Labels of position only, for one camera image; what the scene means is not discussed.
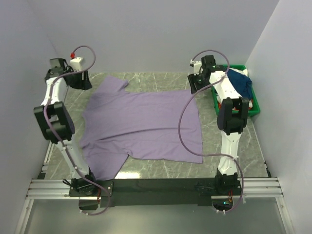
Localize purple t shirt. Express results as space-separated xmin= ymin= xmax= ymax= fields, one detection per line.
xmin=80 ymin=76 xmax=203 ymax=180

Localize purple cable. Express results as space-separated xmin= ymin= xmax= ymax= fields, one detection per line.
xmin=178 ymin=49 xmax=244 ymax=216
xmin=43 ymin=45 xmax=113 ymax=217

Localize aluminium rail frame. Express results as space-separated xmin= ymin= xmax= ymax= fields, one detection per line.
xmin=14 ymin=80 xmax=295 ymax=234

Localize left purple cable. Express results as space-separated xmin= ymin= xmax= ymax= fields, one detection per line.
xmin=43 ymin=45 xmax=113 ymax=217

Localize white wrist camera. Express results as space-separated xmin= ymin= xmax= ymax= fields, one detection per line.
xmin=70 ymin=52 xmax=85 ymax=72
xmin=190 ymin=59 xmax=202 ymax=75

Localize orange t shirt in bin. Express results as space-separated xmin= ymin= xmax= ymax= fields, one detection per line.
xmin=218 ymin=102 xmax=239 ymax=113

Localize dark blue t shirt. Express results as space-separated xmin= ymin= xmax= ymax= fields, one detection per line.
xmin=227 ymin=70 xmax=253 ymax=99

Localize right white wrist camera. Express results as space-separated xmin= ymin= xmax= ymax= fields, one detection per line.
xmin=190 ymin=59 xmax=202 ymax=75

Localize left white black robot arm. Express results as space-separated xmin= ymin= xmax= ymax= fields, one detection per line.
xmin=34 ymin=57 xmax=98 ymax=196

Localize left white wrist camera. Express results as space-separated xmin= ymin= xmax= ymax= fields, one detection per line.
xmin=70 ymin=52 xmax=85 ymax=72

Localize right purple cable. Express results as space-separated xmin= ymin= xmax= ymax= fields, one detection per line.
xmin=178 ymin=49 xmax=244 ymax=216

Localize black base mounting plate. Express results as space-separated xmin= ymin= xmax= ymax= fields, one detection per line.
xmin=68 ymin=178 xmax=242 ymax=211

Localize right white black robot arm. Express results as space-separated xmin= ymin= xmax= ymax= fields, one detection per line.
xmin=188 ymin=55 xmax=249 ymax=195

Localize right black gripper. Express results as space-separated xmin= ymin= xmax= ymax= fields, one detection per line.
xmin=187 ymin=71 xmax=211 ymax=95

